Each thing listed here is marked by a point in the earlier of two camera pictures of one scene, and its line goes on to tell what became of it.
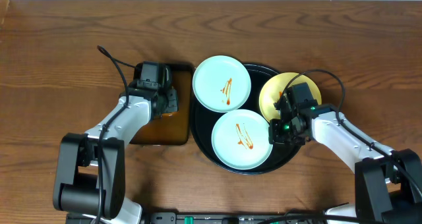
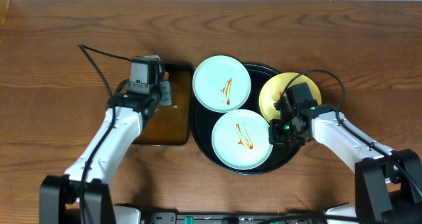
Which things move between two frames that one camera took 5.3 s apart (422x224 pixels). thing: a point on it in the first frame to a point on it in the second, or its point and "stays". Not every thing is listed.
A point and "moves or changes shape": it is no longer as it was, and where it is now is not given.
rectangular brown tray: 171,128 stays
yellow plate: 273,89 stays
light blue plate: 241,139 stays
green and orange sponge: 168,115 moves or changes shape
